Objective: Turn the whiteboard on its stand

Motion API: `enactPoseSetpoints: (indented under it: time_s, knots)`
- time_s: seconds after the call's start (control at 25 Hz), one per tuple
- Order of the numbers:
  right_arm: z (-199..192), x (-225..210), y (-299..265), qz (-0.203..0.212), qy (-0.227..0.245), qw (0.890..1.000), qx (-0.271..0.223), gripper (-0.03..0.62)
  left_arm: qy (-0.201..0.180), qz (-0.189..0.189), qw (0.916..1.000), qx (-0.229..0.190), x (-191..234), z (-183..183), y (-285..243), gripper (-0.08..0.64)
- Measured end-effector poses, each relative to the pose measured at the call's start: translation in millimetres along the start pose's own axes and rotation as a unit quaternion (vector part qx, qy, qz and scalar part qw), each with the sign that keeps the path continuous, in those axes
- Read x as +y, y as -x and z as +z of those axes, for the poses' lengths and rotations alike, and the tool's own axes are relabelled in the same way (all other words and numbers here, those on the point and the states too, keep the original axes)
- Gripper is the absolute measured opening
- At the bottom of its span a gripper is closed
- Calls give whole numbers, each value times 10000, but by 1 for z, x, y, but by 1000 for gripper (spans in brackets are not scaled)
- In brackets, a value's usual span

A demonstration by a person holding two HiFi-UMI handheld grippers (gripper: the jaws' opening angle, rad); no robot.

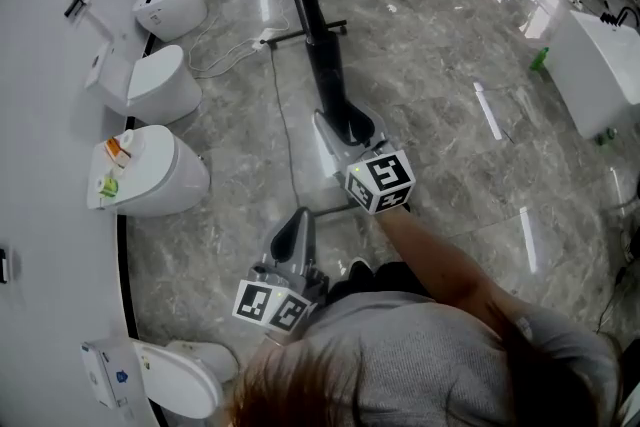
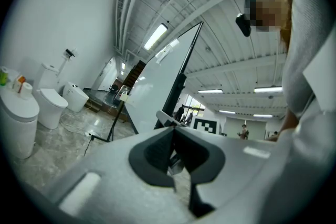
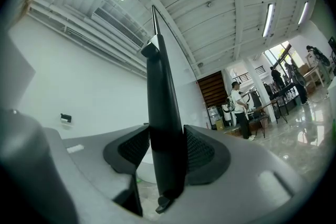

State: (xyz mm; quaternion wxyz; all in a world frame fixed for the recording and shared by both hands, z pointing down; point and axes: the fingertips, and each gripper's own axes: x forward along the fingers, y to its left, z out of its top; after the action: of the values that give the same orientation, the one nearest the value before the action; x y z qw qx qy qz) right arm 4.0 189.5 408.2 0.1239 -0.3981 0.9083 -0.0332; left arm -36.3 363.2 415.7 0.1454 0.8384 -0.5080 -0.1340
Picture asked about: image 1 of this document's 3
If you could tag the black faucet set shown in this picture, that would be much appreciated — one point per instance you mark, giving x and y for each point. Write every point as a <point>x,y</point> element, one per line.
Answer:
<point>612,17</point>

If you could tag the white toilet with tank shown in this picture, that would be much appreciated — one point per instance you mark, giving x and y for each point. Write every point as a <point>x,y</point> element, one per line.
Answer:
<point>155,87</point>

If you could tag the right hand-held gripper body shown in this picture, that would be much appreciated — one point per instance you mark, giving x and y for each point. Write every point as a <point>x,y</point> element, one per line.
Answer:
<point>382,182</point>

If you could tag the white paper roll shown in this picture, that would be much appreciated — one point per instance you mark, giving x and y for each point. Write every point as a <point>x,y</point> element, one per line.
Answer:
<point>127,140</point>

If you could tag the black wall socket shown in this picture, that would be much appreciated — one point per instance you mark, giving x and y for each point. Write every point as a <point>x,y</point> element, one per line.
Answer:
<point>4,265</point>

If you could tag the white bathtub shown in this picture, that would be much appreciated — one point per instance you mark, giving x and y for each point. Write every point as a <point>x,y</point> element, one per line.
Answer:
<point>595,70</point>

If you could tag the green bottle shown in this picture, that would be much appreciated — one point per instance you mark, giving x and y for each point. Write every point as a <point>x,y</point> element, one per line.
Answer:
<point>540,59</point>
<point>606,136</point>

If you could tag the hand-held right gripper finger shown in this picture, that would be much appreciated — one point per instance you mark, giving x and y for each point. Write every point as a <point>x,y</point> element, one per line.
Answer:
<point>332,147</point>
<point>377,127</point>

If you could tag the person's right forearm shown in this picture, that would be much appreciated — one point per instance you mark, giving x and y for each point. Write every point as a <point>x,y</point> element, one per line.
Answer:
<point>430,260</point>

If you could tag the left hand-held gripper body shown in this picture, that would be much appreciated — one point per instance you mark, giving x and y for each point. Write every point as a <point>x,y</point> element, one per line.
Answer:
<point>270,302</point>

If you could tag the person's legs in black trousers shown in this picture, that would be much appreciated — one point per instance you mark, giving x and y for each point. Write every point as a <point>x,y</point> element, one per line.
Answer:
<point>390,280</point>

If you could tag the white toilet with black strip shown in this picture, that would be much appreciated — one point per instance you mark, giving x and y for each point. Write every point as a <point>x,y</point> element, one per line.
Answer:
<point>175,10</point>

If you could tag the white power strip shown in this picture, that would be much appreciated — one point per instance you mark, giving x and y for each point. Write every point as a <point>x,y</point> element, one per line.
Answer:
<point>264,39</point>

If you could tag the small white box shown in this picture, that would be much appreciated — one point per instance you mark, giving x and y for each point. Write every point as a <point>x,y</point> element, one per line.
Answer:
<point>121,160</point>

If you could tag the person's grey sweater torso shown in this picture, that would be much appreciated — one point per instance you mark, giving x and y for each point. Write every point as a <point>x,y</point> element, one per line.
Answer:
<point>425,355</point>

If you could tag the white toilet with blue sticker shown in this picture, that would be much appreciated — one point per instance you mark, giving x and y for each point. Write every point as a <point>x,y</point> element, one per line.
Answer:
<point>175,380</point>

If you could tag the green tape roll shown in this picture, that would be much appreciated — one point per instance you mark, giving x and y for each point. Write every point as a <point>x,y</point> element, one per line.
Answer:
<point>109,186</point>

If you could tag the white tankless toilet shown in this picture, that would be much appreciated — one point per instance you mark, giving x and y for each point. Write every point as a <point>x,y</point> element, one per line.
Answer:
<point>160,175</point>

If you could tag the black and white wall fixture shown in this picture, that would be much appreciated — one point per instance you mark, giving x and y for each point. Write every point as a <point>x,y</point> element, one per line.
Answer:
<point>75,6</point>

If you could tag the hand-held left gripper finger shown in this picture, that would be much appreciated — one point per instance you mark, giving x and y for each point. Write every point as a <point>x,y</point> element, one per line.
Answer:
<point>309,245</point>
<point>266,260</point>

